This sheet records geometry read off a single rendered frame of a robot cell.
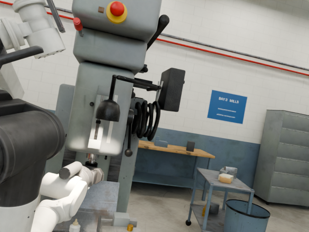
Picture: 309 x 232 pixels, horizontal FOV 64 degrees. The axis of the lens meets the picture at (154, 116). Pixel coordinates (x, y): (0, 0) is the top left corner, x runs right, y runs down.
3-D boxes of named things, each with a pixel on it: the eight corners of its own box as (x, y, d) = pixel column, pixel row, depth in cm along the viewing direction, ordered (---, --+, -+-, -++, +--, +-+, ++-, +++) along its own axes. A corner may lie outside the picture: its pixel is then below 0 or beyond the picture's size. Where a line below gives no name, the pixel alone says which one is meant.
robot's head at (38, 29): (24, 60, 48) (68, 47, 52) (-1, 6, 45) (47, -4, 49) (23, 63, 54) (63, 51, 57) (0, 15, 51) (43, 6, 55)
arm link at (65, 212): (87, 193, 77) (67, 230, 65) (60, 186, 77) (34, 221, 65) (88, 177, 74) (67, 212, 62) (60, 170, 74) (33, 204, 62)
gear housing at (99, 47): (144, 70, 85) (149, 41, 85) (71, 55, 80) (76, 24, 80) (133, 79, 118) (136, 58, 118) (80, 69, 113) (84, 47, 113)
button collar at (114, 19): (125, 24, 72) (128, 3, 72) (104, 19, 71) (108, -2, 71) (124, 26, 74) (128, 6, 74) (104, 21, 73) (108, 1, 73)
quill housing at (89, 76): (122, 159, 89) (137, 70, 88) (61, 151, 84) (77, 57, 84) (119, 149, 107) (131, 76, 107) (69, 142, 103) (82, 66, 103)
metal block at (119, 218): (127, 233, 97) (129, 218, 97) (111, 232, 96) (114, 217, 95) (125, 227, 102) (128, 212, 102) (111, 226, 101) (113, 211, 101)
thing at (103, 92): (99, 149, 83) (110, 87, 83) (87, 147, 82) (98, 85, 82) (100, 147, 87) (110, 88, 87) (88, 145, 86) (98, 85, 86)
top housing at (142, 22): (157, 34, 76) (167, -19, 76) (68, 12, 71) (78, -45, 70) (137, 60, 122) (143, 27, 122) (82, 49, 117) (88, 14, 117)
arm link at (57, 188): (85, 197, 80) (72, 211, 69) (54, 189, 81) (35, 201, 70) (93, 163, 80) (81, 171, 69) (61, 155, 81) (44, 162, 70)
